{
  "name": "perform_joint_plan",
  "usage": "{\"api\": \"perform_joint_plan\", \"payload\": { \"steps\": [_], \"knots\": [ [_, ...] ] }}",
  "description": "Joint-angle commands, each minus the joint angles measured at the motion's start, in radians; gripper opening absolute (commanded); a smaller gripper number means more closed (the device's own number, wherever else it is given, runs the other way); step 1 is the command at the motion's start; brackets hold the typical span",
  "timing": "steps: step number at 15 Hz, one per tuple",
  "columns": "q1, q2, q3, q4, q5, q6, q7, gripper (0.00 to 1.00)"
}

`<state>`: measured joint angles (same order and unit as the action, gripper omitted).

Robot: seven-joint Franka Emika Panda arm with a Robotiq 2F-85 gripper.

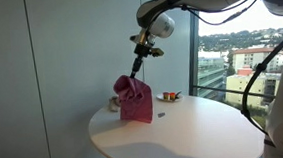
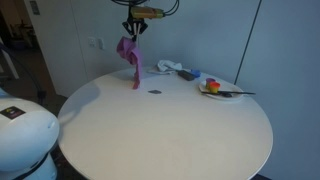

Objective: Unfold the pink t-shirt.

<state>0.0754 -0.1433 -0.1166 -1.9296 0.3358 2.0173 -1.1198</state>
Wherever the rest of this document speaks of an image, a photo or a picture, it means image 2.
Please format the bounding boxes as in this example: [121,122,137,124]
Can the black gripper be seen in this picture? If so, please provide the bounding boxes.
[121,17,149,43]

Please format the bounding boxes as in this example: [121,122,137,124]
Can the pink t-shirt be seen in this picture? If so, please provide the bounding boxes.
[116,36,145,91]

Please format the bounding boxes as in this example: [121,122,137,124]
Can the white towel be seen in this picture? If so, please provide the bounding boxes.
[146,59,184,76]

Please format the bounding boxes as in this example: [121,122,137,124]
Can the blue small object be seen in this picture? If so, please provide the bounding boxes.
[189,68,202,79]

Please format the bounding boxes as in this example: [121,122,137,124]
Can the purple cup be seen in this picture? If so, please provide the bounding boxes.
[205,77,217,91]

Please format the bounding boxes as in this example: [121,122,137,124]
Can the orange cup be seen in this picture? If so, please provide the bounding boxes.
[209,81,221,95]

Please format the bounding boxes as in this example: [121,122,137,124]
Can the white plate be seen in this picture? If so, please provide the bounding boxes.
[198,79,245,102]

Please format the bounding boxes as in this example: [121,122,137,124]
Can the black brush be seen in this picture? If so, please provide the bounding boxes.
[201,89,257,98]

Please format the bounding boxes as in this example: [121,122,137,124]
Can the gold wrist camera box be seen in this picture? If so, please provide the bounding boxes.
[129,5,166,20]

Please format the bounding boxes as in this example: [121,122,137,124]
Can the white wall switch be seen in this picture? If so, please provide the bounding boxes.
[87,36,97,49]
[97,37,106,51]

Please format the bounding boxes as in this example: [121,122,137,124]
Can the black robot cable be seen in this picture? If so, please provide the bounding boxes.
[111,0,180,17]

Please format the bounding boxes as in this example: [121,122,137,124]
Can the dark wall sign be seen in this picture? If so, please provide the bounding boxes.
[29,0,41,16]

